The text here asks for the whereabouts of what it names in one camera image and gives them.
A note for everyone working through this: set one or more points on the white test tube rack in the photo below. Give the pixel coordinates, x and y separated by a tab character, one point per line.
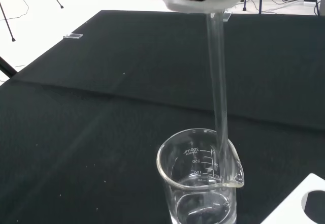
287	208

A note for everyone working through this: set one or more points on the clear cloth clip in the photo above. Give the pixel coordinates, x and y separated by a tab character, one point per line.
227	16
73	36

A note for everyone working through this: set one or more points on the black bench cloth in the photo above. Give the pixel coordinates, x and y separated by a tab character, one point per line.
101	107

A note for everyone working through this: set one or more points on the clear glass beaker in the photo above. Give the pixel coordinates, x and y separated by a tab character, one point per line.
193	196

